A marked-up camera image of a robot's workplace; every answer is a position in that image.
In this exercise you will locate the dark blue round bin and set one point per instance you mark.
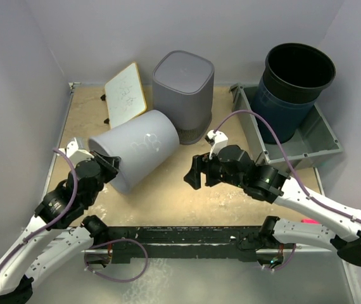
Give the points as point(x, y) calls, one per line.
point(295, 75)

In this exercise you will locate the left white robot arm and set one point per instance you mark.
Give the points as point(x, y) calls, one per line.
point(30, 258)

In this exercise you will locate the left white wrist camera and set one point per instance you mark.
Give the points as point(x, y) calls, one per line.
point(76, 151)

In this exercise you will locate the small whiteboard wooden frame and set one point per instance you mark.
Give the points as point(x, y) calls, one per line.
point(124, 96)

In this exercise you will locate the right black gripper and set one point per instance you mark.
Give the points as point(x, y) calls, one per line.
point(201, 163)

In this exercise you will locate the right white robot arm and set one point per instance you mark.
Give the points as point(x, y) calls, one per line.
point(337, 227)

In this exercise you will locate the grey plastic crate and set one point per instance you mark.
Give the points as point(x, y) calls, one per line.
point(313, 143)

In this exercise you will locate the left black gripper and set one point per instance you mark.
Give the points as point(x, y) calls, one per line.
point(111, 164)

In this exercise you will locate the pink tape marker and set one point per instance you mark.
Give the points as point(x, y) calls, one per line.
point(309, 221)

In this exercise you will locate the grey slotted square bin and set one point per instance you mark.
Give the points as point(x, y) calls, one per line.
point(183, 91)

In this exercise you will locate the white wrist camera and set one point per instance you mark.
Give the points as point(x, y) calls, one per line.
point(217, 140)
point(76, 151)

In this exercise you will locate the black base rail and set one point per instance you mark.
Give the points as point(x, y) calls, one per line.
point(200, 242)

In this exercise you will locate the smooth lavender round bin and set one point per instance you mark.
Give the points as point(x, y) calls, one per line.
point(143, 144)

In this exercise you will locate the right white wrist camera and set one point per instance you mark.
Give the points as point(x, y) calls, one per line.
point(217, 140)

